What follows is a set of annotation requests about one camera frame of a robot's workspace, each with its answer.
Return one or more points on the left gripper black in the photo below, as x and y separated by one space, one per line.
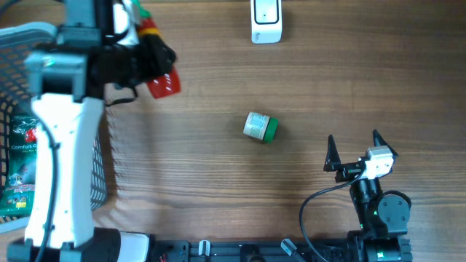
158 64

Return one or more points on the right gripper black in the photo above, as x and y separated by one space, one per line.
346 170

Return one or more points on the red sauce bottle green cap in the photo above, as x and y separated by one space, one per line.
164 80

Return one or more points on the white jar green lid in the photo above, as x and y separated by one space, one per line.
261 127

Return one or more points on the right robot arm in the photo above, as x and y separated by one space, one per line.
382 214

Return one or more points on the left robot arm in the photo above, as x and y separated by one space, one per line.
67 78

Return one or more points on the white barcode scanner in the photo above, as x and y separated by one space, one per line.
266 21

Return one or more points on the grey black plastic basket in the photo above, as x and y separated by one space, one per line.
16 43

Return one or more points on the green glove package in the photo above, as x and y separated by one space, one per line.
18 194

